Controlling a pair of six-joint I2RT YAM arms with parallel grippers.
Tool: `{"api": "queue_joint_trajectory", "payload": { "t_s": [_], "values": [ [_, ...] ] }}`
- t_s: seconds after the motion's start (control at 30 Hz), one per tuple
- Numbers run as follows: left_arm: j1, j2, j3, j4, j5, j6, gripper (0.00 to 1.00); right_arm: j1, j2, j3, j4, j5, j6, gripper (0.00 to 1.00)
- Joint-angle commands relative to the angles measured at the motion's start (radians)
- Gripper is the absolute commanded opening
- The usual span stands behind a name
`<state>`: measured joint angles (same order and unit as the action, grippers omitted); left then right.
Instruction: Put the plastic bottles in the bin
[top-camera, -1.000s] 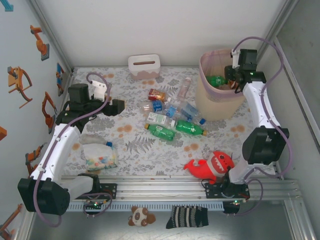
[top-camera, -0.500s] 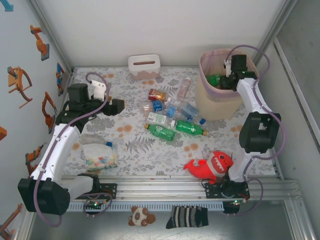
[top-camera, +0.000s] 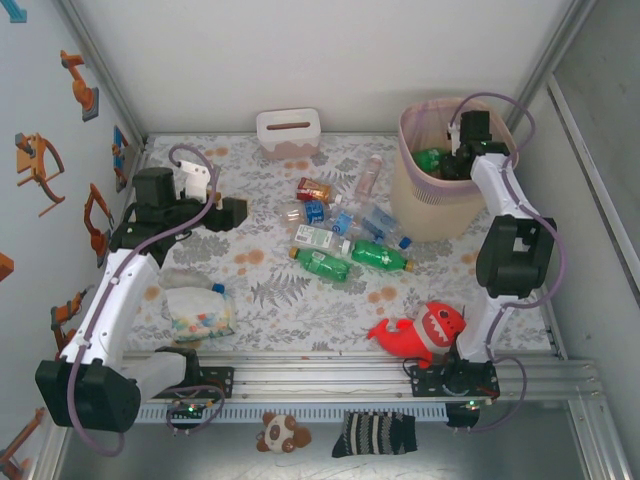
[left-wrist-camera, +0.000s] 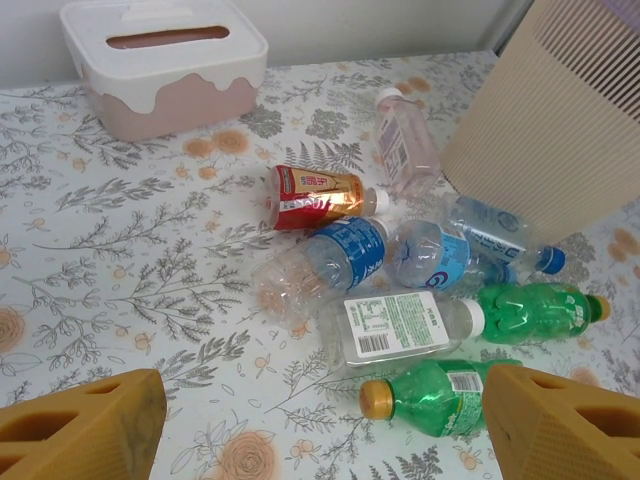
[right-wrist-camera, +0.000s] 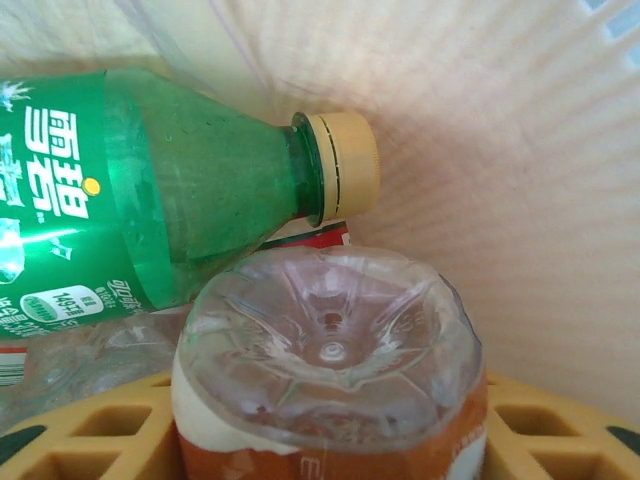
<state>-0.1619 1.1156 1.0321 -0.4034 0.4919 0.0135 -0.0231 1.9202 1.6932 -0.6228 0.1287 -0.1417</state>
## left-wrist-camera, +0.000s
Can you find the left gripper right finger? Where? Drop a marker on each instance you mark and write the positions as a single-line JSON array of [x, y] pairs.
[[560, 440]]

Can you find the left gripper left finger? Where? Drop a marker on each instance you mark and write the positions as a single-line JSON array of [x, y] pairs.
[[75, 440]]

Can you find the green Sprite bottle yellow cap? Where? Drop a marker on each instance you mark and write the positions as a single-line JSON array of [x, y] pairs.
[[440, 400]]

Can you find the crushed green bottle yellow cap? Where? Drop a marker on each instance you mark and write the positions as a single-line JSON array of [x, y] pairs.
[[530, 312]]

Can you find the square bottle green white label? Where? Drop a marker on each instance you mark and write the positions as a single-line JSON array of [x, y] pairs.
[[395, 325]]

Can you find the clear bottle light blue label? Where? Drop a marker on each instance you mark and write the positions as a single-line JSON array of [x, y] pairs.
[[440, 255]]

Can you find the clear bottle blue printed text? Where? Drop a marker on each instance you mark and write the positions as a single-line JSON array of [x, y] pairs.
[[490, 225]]

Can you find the clear blue-label bottle white cap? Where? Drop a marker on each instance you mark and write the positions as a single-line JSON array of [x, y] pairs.
[[350, 250]]

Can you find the beige ribbed waste bin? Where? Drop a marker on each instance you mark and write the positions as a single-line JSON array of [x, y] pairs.
[[550, 140]]

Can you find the pink clear plastic bottle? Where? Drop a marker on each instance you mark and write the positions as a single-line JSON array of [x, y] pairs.
[[405, 145]]

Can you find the red gold label bottle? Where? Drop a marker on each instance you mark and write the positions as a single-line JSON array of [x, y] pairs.
[[310, 197]]

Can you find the floral table mat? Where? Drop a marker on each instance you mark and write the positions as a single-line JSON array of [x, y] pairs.
[[100, 250]]

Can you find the white pink tissue box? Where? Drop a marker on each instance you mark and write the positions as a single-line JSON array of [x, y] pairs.
[[165, 75]]

